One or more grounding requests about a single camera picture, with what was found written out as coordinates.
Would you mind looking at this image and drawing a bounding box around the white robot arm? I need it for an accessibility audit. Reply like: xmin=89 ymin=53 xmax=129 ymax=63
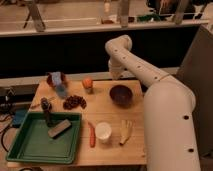
xmin=105 ymin=35 xmax=201 ymax=171

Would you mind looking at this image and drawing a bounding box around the small wooden cup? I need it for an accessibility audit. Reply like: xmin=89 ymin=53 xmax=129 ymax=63
xmin=85 ymin=87 xmax=93 ymax=94

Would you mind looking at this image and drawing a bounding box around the white plastic cup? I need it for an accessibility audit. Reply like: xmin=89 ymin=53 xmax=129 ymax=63
xmin=95 ymin=122 xmax=112 ymax=143

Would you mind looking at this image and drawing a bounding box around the purple bowl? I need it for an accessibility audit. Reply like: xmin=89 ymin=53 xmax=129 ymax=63
xmin=109 ymin=85 xmax=133 ymax=106

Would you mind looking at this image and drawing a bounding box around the orange fruit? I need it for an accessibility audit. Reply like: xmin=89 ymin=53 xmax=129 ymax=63
xmin=82 ymin=77 xmax=93 ymax=88

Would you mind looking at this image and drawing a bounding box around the dark grape bunch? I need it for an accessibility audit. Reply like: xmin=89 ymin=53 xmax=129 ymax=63
xmin=63 ymin=95 xmax=87 ymax=110

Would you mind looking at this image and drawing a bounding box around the yellow banana peel toy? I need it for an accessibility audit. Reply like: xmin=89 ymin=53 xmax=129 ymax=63
xmin=119 ymin=120 xmax=133 ymax=145

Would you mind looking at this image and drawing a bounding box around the orange carrot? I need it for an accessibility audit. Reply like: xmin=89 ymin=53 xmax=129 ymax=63
xmin=88 ymin=122 xmax=96 ymax=148

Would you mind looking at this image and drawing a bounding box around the blue box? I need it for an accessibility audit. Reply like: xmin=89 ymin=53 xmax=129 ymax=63
xmin=12 ymin=109 xmax=27 ymax=128

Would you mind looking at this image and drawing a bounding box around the green plastic tray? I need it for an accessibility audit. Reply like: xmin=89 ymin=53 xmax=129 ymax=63
xmin=6 ymin=112 xmax=82 ymax=164

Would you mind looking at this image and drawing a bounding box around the black handled brush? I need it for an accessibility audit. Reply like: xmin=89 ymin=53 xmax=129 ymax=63
xmin=41 ymin=97 xmax=53 ymax=127

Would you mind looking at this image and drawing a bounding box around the black cable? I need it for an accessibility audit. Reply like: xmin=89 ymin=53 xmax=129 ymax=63
xmin=0 ymin=113 xmax=14 ymax=153

